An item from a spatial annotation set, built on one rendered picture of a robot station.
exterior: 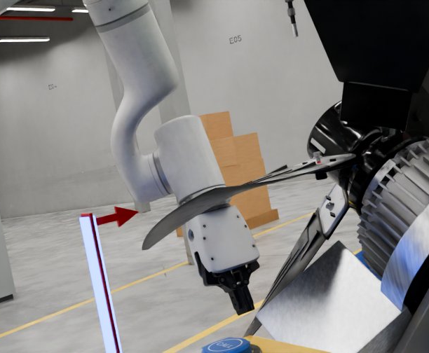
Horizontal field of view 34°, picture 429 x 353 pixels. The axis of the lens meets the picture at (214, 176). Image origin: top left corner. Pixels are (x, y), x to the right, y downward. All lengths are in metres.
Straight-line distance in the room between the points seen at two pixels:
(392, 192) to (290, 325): 0.21
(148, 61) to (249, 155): 8.30
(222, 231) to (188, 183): 0.09
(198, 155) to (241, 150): 8.10
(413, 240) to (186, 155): 0.44
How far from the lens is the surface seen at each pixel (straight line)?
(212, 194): 0.76
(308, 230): 1.10
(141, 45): 1.08
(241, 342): 0.58
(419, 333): 0.96
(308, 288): 0.94
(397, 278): 0.87
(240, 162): 9.19
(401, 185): 0.88
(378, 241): 0.91
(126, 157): 1.14
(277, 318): 0.94
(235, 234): 1.14
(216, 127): 9.50
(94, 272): 0.79
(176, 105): 7.19
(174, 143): 1.15
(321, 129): 1.02
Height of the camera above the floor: 1.25
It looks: 3 degrees down
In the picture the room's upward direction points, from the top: 11 degrees counter-clockwise
